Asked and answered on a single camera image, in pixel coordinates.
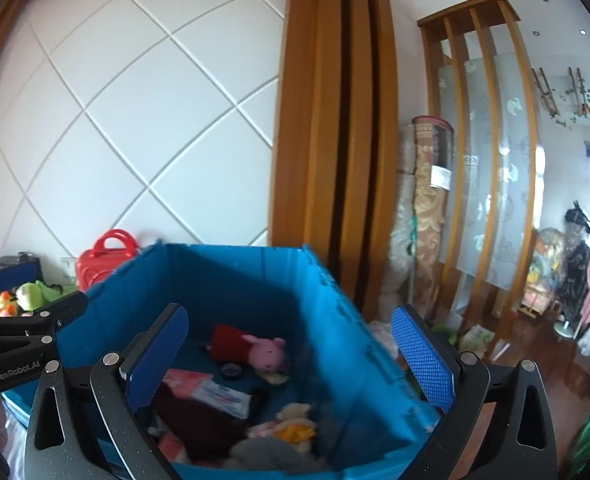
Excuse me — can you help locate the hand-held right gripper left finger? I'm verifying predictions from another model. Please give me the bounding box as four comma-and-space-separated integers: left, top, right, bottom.
22, 303, 191, 480

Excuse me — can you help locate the hanging vine decoration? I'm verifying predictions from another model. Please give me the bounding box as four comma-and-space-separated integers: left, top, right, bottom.
532, 65, 590, 133

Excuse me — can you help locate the small yellow plush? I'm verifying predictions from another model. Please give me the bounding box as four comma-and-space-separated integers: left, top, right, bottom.
247, 402, 318, 443

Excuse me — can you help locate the wooden pillar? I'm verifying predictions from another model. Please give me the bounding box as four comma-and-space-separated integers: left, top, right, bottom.
270, 0, 401, 321

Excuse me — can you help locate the wooden partition frosted glass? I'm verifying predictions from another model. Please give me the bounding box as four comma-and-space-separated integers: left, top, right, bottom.
417, 0, 540, 356

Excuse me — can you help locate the orange yellow duck plush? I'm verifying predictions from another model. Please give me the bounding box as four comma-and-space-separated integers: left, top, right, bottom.
0, 290, 23, 317

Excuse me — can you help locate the pink packet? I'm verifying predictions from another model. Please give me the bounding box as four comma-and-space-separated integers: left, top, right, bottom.
147, 427, 191, 463

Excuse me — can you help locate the white plastic bag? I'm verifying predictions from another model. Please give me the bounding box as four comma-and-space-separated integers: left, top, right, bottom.
367, 320, 401, 361

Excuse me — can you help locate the dark framed box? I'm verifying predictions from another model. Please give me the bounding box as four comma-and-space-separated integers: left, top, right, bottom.
0, 254, 43, 293

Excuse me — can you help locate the green plush toy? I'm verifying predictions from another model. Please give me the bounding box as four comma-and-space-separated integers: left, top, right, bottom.
15, 280, 78, 311

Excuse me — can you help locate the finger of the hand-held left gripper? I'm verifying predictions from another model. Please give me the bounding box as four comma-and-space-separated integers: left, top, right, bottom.
0, 290, 89, 356

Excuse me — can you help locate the maroon cloth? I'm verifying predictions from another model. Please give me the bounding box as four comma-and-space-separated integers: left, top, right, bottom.
147, 385, 256, 461

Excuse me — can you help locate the red toy suitcase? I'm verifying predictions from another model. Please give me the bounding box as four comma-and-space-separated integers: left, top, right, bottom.
75, 229, 141, 293

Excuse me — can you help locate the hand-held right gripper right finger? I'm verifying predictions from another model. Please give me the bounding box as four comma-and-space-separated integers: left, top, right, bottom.
391, 304, 560, 480

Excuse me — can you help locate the black hanging garment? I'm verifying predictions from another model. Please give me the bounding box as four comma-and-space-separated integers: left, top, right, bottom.
557, 202, 590, 311

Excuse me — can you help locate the blue plastic crate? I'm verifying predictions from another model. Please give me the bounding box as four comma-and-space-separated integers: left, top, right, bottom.
0, 242, 443, 480

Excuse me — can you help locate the grey plush toy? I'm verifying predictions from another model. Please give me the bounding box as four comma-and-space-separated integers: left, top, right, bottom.
222, 437, 326, 473

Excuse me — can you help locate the brown patterned rolled carpet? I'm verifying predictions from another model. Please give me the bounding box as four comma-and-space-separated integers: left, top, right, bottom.
410, 116, 456, 321

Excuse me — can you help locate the colourful bundle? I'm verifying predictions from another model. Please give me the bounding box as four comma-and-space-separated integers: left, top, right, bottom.
525, 227, 568, 318

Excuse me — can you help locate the white stand base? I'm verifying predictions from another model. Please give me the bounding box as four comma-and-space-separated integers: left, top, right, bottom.
555, 305, 576, 341

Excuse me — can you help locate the pig plush red dress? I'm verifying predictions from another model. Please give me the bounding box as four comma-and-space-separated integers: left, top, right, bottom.
202, 324, 290, 376

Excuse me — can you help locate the white red packet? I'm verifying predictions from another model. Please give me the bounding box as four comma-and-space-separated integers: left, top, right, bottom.
167, 369, 253, 418

